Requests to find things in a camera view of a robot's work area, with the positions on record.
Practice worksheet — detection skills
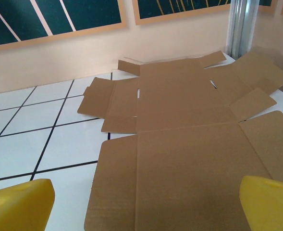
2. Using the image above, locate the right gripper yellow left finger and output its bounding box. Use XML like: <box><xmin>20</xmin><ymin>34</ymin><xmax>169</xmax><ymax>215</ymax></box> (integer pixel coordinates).
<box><xmin>0</xmin><ymin>178</ymin><xmax>55</xmax><ymax>231</ymax></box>

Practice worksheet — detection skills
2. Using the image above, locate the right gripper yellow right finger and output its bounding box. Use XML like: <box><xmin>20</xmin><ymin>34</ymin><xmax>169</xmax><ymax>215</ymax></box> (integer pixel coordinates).
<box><xmin>239</xmin><ymin>175</ymin><xmax>283</xmax><ymax>231</ymax></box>

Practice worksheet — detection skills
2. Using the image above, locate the brown cardboard box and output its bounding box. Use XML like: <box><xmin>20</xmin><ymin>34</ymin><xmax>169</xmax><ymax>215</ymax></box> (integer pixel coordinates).
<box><xmin>77</xmin><ymin>50</ymin><xmax>283</xmax><ymax>231</ymax></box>

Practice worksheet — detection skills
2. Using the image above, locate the aluminium corner post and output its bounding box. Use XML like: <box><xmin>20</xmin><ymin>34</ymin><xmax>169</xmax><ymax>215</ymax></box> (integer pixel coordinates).
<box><xmin>226</xmin><ymin>0</ymin><xmax>259</xmax><ymax>60</ymax></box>

